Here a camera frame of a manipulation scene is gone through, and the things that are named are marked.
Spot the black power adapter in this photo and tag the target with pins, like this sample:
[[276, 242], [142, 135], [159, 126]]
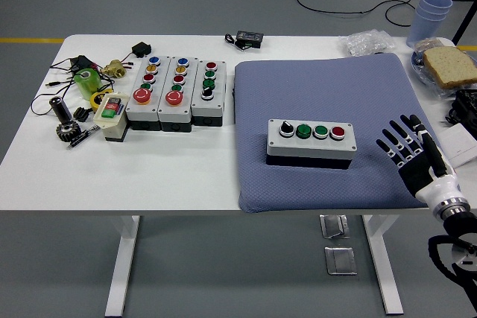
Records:
[[82, 63]]

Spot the black metal cylinder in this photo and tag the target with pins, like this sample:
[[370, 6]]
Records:
[[60, 109]]

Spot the grey four-button control box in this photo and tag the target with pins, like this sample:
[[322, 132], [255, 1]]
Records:
[[206, 109], [309, 148]]

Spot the black digital display module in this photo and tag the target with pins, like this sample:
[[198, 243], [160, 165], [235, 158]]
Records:
[[249, 37]]

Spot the yellow tape roll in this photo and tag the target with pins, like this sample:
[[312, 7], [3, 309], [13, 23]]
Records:
[[94, 100]]

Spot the closed metal floor socket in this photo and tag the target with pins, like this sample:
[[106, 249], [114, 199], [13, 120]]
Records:
[[340, 261]]

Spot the black servo motor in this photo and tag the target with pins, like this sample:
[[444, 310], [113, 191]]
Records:
[[141, 50]]

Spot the black metal stand leg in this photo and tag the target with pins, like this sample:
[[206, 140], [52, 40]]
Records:
[[464, 22]]

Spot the clear plastic bag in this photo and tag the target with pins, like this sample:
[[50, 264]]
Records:
[[365, 42]]

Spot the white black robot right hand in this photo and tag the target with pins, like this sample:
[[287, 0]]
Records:
[[419, 173]]

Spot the white red-green switch box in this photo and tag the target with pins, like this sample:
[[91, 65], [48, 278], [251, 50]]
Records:
[[112, 128]]

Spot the black mechanical device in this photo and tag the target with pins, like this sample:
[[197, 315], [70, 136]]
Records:
[[466, 105]]

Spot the blue-grey quilted mat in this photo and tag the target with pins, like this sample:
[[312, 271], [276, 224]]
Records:
[[290, 83]]

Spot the small black toothed part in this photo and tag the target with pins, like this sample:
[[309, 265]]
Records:
[[82, 114]]

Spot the white bread slice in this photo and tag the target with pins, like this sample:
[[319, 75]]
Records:
[[452, 66]]

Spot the green translucent film roll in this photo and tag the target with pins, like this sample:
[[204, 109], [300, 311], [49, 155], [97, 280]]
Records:
[[87, 85]]

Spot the slim metal hand tool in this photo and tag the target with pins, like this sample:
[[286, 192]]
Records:
[[80, 139]]

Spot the stacked blue plastic cups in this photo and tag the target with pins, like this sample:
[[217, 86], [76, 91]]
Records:
[[425, 20]]

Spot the grey five-button control box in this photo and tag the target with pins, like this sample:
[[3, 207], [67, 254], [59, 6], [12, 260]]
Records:
[[175, 113], [143, 111]]

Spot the large black gear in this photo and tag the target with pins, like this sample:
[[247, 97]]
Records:
[[68, 132]]

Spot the open metal floor socket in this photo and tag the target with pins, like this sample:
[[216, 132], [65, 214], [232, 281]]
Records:
[[333, 226]]

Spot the white table leg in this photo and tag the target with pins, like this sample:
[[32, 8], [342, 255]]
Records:
[[123, 266], [384, 266]]

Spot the white paper sheet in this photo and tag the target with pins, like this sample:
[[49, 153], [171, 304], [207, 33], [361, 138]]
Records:
[[460, 143]]

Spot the brass valve fitting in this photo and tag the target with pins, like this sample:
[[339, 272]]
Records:
[[113, 68]]

